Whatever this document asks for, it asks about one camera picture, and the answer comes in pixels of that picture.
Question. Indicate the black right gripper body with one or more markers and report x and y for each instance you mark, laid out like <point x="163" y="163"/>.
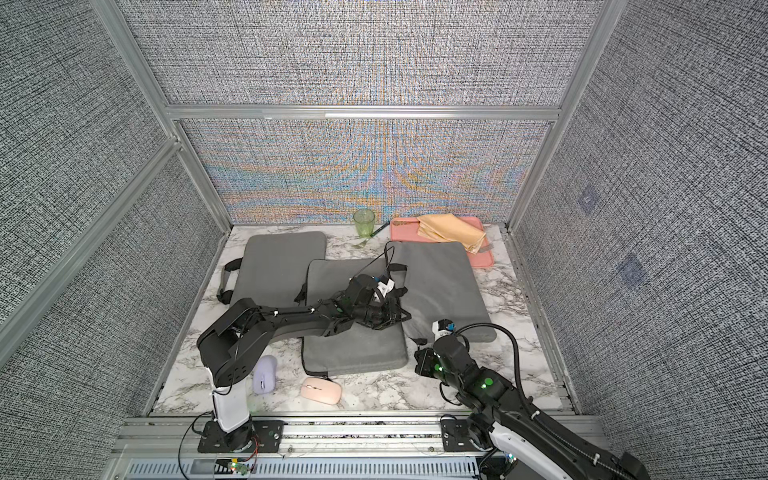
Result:
<point x="431" y="367"/>

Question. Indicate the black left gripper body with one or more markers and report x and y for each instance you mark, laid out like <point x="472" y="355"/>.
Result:
<point x="380" y="314"/>

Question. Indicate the grey laptop bag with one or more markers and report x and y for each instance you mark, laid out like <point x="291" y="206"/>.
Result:
<point x="359" y="349"/>
<point x="272" y="270"/>
<point x="440" y="285"/>

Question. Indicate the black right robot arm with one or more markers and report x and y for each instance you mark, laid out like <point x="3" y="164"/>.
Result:
<point x="503" y="418"/>

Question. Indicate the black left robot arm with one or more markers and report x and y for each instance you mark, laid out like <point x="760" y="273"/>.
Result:
<point x="231" y="347"/>

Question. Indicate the pink computer mouse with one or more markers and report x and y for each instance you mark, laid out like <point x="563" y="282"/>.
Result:
<point x="321" y="390"/>

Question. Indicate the lilac computer mouse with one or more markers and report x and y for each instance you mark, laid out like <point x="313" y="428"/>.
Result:
<point x="264" y="375"/>

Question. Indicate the green pen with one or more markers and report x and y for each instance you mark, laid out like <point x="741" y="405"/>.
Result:
<point x="379" y="230"/>

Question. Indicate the green plastic cup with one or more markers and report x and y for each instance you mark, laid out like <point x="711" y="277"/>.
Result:
<point x="364" y="222"/>

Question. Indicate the pink tray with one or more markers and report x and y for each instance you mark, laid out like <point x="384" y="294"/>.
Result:
<point x="405" y="229"/>

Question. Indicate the tan folded cloth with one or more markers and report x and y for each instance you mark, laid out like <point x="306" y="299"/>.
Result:
<point x="445" y="228"/>

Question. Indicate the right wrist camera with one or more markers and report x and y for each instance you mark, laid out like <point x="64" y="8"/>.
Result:
<point x="443" y="327"/>

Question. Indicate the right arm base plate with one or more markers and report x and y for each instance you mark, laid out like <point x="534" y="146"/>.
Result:
<point x="455" y="435"/>

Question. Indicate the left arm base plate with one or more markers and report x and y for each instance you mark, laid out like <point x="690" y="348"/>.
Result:
<point x="267" y="435"/>

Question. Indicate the aluminium front rail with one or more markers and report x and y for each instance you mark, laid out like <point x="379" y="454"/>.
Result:
<point x="343" y="445"/>

